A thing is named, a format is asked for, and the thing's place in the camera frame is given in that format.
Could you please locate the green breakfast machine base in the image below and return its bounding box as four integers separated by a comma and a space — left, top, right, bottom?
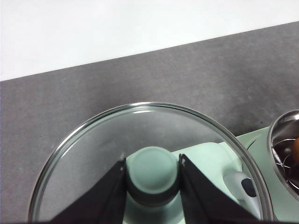
235, 127, 273, 178

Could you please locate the glass pot lid green knob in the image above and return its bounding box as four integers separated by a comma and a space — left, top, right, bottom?
29, 101, 274, 224

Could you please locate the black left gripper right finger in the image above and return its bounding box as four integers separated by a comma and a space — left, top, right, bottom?
178, 153, 260, 224

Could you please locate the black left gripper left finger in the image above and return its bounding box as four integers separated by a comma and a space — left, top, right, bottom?
50, 158, 127, 224

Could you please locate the green pot with handle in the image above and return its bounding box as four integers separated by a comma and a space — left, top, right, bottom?
266, 111, 299, 202

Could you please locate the green griddle lid chrome handle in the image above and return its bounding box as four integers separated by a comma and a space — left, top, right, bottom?
123, 141, 262, 224

